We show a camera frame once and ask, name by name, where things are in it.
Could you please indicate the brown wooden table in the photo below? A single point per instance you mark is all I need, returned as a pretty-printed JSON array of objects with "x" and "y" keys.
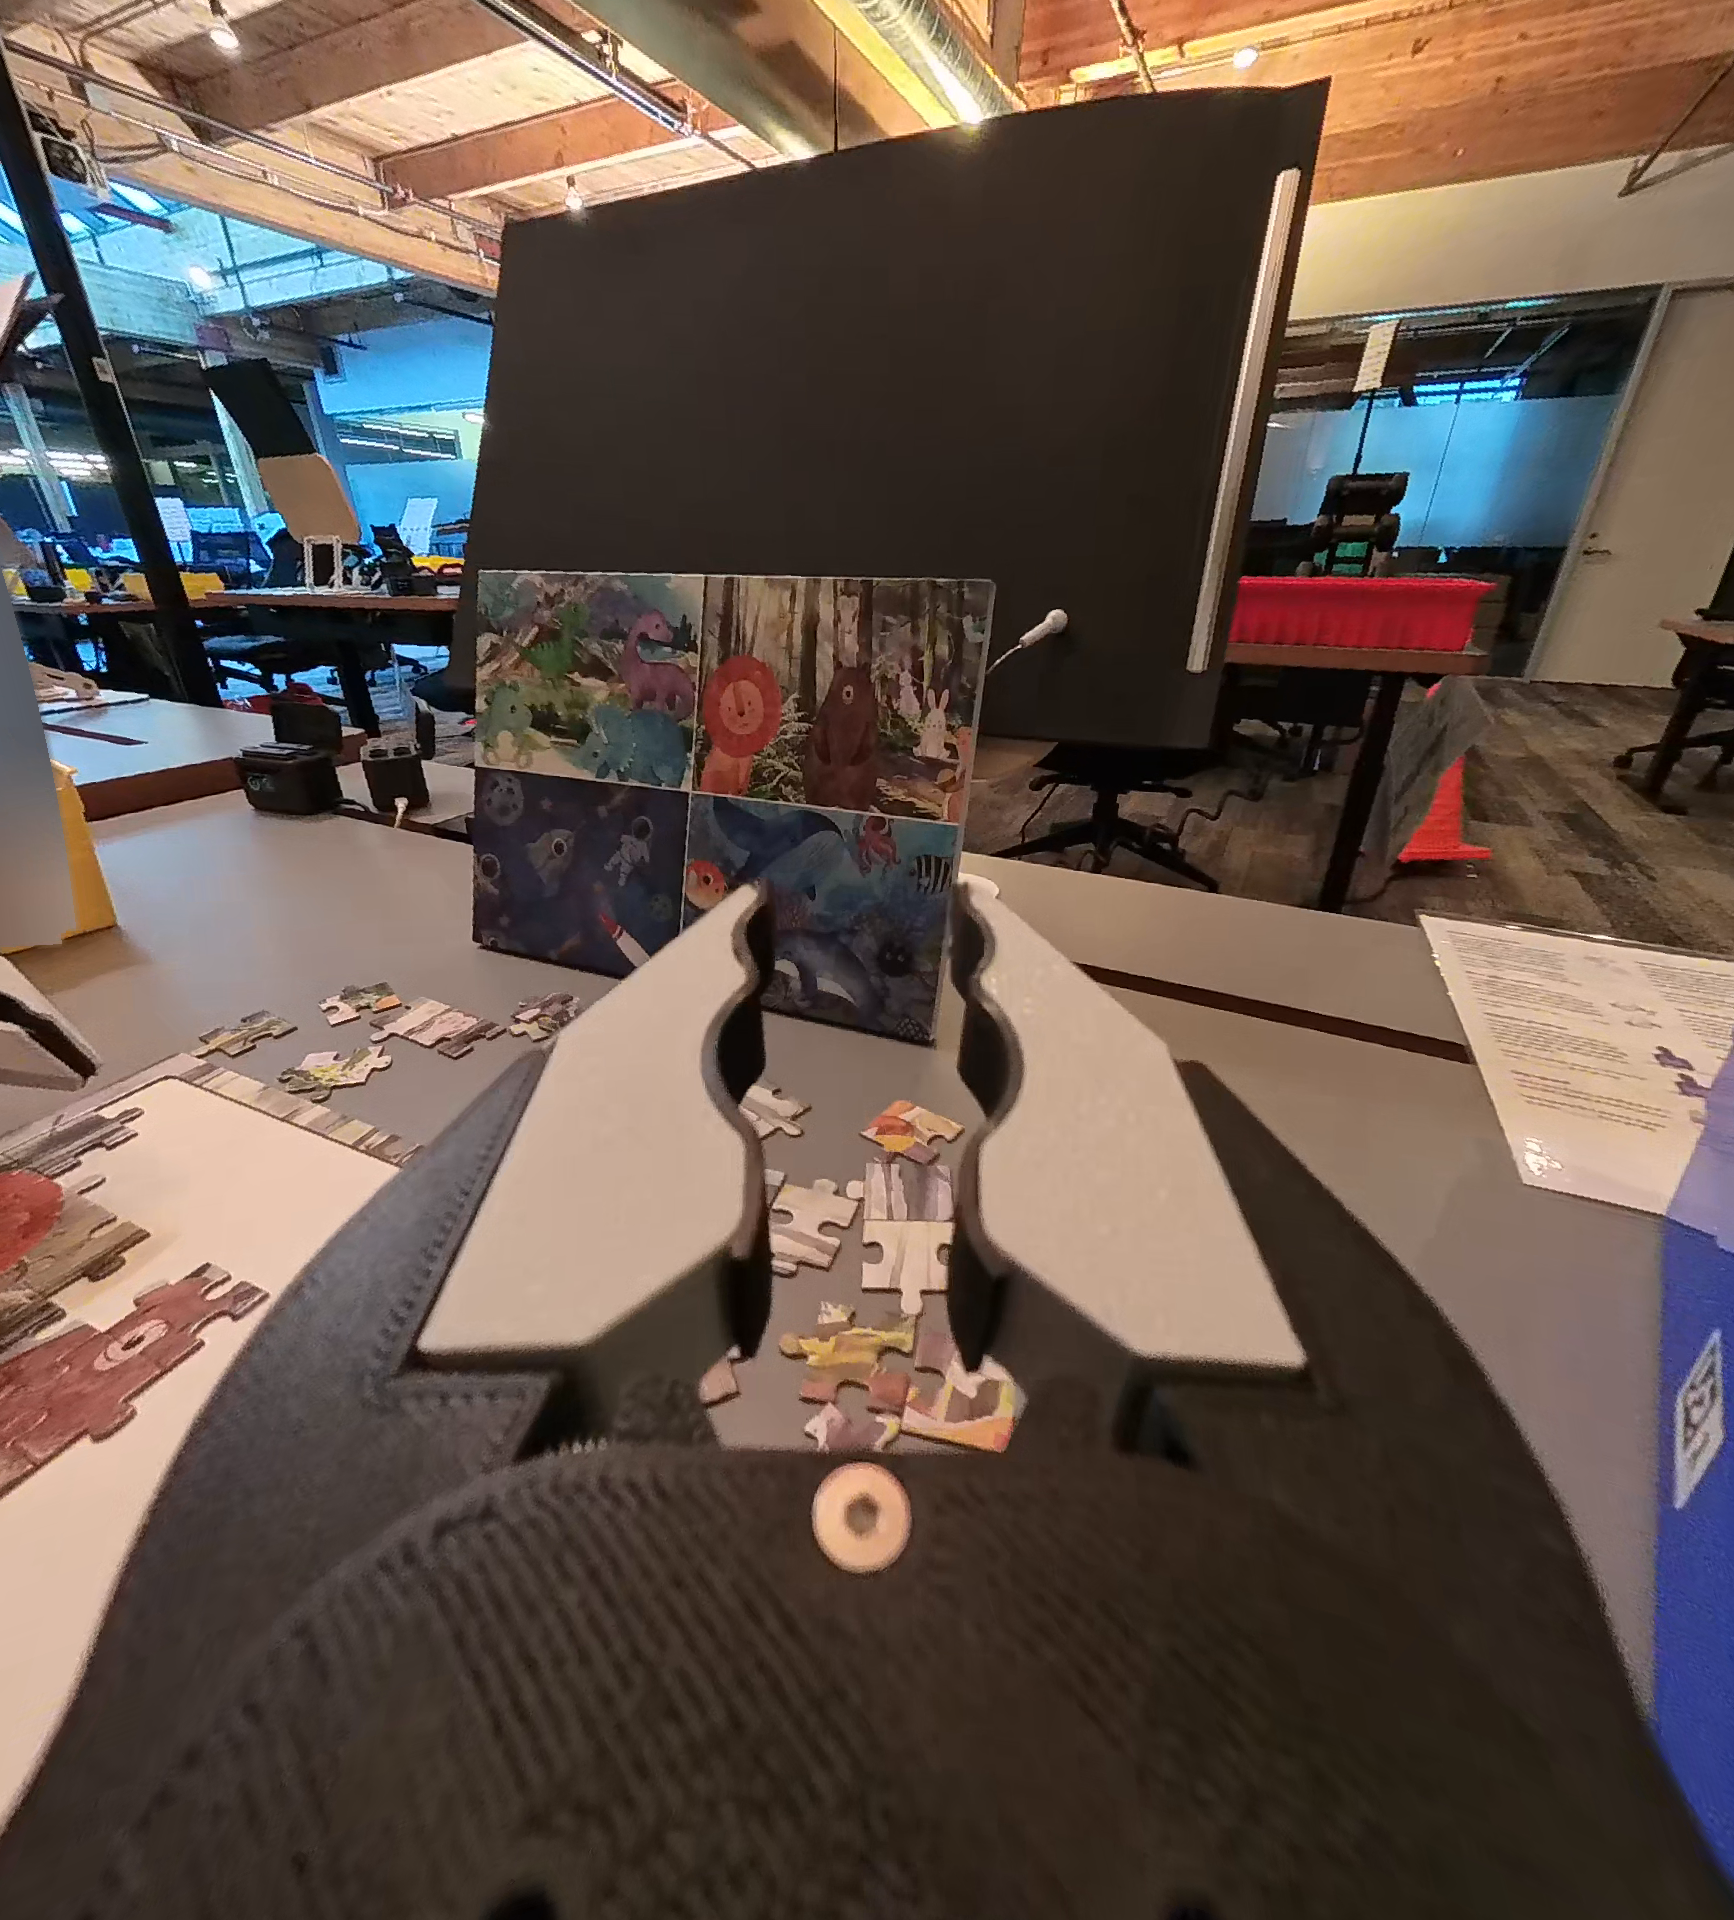
[{"x": 1347, "y": 663}]

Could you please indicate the black headrest chair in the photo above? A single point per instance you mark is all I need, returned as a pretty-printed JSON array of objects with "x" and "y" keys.
[{"x": 1358, "y": 518}]

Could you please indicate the pile of puzzle pieces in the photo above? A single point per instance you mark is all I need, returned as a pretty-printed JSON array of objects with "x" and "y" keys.
[{"x": 896, "y": 1215}]

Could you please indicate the joined brown bear puzzle section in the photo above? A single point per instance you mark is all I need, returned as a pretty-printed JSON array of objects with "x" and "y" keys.
[{"x": 86, "y": 1380}]

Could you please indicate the red plastic bin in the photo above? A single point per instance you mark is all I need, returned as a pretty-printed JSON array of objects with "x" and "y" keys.
[{"x": 1347, "y": 613}]

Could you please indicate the space print puzzle box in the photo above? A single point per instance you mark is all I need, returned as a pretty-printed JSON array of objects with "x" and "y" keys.
[{"x": 806, "y": 705}]

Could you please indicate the white door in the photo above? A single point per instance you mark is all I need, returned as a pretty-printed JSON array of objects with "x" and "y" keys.
[{"x": 1677, "y": 480}]

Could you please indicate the laminated instruction sheet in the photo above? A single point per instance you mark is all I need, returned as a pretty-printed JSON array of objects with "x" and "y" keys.
[{"x": 1586, "y": 1051}]

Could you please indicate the yellow plastic bin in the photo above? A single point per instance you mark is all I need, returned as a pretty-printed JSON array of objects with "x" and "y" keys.
[{"x": 86, "y": 871}]

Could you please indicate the black pillar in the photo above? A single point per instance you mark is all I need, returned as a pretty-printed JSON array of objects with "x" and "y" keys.
[{"x": 72, "y": 330}]

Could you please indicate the orange traffic cone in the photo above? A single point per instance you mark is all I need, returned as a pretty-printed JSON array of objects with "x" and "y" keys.
[{"x": 1460, "y": 810}]

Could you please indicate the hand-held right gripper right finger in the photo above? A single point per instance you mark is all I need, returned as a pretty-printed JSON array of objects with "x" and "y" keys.
[{"x": 1137, "y": 1201}]

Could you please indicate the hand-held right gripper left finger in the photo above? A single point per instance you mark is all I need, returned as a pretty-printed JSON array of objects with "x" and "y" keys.
[{"x": 583, "y": 1201}]

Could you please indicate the black charger case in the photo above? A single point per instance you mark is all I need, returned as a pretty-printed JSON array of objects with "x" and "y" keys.
[{"x": 282, "y": 780}]

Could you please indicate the lion jigsaw puzzle board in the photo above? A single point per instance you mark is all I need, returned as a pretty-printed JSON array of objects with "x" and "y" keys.
[{"x": 206, "y": 1201}]

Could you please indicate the brown desk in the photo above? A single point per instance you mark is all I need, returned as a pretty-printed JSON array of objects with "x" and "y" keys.
[{"x": 327, "y": 601}]

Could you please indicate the black partition panel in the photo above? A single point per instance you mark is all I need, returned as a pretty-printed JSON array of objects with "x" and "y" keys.
[{"x": 882, "y": 375}]

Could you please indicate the black power adapter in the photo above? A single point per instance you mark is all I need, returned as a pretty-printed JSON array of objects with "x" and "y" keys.
[{"x": 395, "y": 772}]

